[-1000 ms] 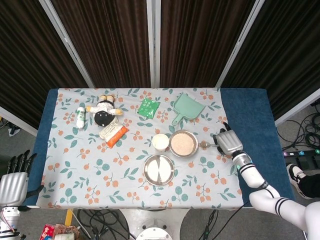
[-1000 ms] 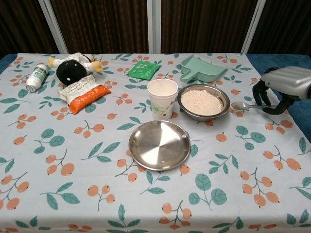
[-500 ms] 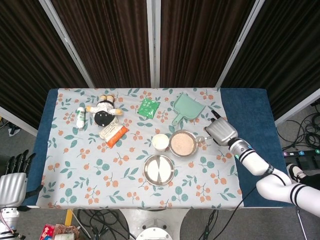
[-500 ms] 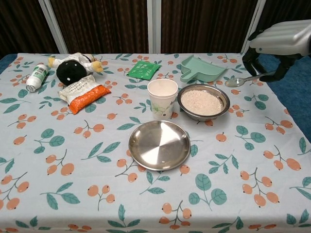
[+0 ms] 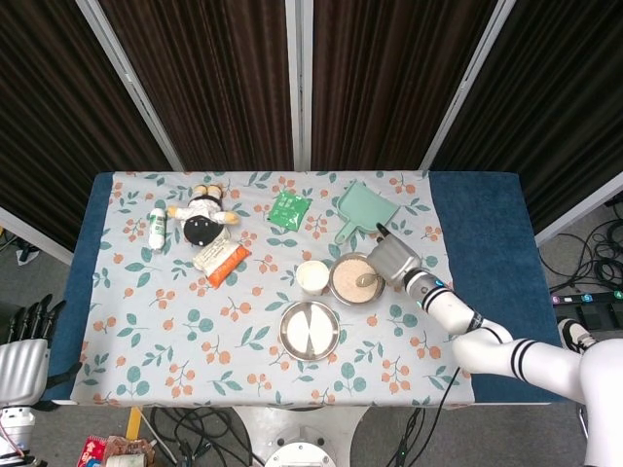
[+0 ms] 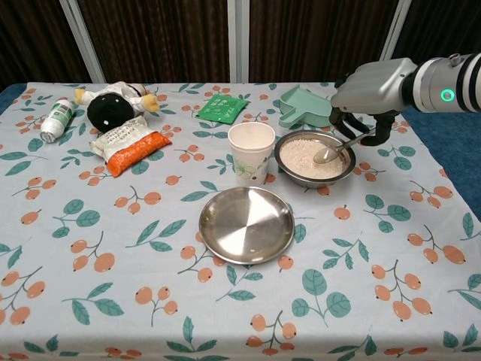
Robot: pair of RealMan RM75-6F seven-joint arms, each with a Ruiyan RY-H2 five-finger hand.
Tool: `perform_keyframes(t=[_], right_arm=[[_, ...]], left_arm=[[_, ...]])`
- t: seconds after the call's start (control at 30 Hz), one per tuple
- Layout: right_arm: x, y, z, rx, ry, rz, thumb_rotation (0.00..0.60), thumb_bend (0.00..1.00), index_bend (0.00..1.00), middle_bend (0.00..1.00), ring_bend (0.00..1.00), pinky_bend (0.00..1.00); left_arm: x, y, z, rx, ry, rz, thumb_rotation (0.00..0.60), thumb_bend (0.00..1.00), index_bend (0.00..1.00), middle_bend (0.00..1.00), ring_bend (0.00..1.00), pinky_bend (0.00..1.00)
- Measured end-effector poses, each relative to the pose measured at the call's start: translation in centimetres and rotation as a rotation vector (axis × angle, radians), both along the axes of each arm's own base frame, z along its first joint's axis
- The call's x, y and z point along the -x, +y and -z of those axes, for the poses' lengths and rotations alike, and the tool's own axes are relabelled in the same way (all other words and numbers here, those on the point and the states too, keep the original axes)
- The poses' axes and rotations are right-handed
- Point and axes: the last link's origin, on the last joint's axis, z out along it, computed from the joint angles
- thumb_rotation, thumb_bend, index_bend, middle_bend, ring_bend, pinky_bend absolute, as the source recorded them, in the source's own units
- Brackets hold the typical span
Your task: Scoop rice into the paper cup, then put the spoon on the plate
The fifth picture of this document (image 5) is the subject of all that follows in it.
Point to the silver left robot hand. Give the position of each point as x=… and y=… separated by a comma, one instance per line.
x=22, y=370

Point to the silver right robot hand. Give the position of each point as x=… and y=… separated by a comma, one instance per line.
x=394, y=260

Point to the metal spoon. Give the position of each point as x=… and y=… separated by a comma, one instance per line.
x=363, y=280

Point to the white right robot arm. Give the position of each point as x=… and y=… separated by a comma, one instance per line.
x=487, y=345

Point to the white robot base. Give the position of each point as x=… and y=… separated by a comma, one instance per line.
x=297, y=428

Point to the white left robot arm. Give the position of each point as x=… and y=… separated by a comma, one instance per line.
x=17, y=425

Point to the stainless steel bowl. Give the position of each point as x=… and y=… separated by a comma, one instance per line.
x=355, y=302

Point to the white floral paper cup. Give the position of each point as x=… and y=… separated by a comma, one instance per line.
x=311, y=277

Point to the mint green plastic dustpan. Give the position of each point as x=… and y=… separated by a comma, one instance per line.
x=365, y=206

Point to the blue table cover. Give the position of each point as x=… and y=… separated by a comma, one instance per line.
x=487, y=233

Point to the red snack package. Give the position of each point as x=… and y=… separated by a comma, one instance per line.
x=92, y=452

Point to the round stainless steel plate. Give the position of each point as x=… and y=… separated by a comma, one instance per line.
x=309, y=331

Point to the green tea packet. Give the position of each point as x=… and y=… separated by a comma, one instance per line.
x=289, y=209

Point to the brown crumpled snack bag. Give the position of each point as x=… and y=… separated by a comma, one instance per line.
x=129, y=445

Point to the orange and white snack bag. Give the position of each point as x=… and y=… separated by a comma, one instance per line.
x=219, y=258

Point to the floral leaf and berry tablecloth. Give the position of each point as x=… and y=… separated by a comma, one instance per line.
x=194, y=340

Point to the brown fabric partition panel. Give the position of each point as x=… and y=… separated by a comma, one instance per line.
x=560, y=97
x=389, y=82
x=204, y=82
x=48, y=121

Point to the black power strip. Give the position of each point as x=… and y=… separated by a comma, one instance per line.
x=584, y=298

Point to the white and black shoe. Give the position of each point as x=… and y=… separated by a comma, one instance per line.
x=574, y=335

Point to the white bottle with green label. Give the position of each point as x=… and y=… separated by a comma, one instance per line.
x=157, y=228

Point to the black and white plush doll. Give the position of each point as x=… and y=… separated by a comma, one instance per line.
x=202, y=214

